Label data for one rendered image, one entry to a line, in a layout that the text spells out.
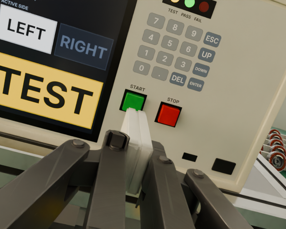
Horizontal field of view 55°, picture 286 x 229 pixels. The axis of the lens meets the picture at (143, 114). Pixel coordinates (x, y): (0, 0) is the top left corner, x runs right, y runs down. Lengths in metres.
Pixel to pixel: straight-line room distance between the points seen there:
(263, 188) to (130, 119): 0.24
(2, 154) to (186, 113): 0.18
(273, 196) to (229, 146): 0.10
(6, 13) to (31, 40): 0.03
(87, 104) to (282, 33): 0.20
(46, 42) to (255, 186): 0.29
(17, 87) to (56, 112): 0.04
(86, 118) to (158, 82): 0.08
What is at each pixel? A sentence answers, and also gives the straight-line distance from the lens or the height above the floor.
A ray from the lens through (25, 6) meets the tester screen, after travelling 0.28.
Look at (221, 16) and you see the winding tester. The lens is 0.28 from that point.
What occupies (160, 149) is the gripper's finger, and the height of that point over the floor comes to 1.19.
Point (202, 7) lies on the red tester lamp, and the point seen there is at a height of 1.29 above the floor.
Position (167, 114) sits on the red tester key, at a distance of 0.28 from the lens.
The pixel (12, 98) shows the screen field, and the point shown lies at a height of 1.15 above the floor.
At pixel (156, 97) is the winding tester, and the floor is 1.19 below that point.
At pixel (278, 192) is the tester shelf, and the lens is 0.40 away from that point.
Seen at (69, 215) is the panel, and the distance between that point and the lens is 0.50.
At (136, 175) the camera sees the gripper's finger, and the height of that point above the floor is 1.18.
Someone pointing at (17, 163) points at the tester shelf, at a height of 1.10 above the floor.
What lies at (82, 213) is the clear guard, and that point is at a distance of 0.30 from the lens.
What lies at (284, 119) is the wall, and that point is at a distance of 7.97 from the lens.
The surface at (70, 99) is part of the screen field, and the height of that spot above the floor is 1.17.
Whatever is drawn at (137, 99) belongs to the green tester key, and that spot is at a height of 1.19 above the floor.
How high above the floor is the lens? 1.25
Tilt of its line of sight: 16 degrees down
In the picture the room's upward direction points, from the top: 18 degrees clockwise
